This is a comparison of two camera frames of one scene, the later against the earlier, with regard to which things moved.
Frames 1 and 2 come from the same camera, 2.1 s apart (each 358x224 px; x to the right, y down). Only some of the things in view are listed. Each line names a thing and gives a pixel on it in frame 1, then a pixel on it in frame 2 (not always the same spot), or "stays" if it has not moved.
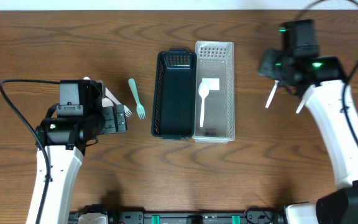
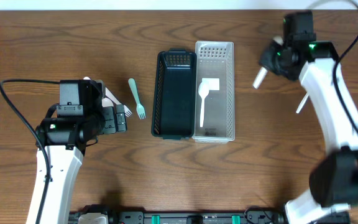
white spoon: x=203 y=91 stays
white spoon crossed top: x=301 y=106 stays
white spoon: x=267 y=104 to x=260 y=78
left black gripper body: x=119 y=118 stays
